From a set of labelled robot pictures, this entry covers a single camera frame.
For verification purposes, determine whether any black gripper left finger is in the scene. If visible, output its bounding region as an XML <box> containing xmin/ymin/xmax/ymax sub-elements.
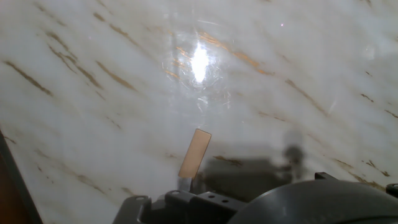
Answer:
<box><xmin>113</xmin><ymin>189</ymin><xmax>246</xmax><ymax>224</ymax></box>

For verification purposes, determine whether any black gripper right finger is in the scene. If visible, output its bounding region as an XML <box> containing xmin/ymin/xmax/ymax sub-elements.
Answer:
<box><xmin>313</xmin><ymin>171</ymin><xmax>338</xmax><ymax>182</ymax></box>

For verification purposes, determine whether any long tan wooden block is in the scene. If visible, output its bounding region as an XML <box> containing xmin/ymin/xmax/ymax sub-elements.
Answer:
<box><xmin>177</xmin><ymin>128</ymin><xmax>213</xmax><ymax>191</ymax></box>

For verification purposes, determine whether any white marble pattern board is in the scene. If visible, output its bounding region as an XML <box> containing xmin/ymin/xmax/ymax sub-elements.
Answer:
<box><xmin>0</xmin><ymin>0</ymin><xmax>398</xmax><ymax>224</ymax></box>

